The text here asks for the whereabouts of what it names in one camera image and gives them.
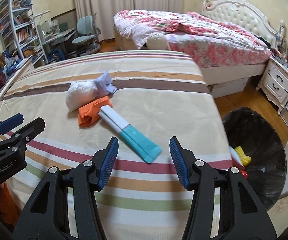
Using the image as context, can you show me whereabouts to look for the orange foam net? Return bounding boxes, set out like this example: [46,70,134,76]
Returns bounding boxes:
[0,182,21,227]

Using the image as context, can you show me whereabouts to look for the yellow foam net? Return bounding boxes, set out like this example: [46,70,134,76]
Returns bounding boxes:
[234,146,252,166]

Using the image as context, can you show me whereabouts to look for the white bag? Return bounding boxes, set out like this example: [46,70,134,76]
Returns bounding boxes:
[65,80,97,112]

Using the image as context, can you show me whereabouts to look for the white teal paper strip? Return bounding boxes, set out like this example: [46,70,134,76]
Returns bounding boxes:
[99,106,162,164]

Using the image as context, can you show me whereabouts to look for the black trash bag bin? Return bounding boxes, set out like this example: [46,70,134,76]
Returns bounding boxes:
[222,107,287,210]

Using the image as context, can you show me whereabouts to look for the lavender crumpled cloth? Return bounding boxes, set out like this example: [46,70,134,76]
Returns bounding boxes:
[94,72,117,98]

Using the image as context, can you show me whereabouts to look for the study desk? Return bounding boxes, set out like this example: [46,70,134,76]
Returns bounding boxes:
[36,25,76,59]

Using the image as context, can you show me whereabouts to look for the white bookshelf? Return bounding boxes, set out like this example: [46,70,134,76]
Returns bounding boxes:
[0,0,48,68]

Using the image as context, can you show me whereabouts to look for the blue desk chair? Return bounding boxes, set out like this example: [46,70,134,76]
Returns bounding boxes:
[71,14,101,56]

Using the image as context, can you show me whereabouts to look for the striped table cloth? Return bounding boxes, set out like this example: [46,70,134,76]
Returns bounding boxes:
[0,51,232,239]

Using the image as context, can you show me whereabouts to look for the white nightstand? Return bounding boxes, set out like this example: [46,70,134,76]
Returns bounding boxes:
[256,57,288,115]

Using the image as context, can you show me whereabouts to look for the bed with floral bedding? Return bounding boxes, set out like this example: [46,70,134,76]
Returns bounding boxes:
[113,10,272,85]

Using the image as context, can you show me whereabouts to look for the white tufted headboard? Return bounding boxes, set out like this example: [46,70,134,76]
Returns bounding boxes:
[202,0,285,48]

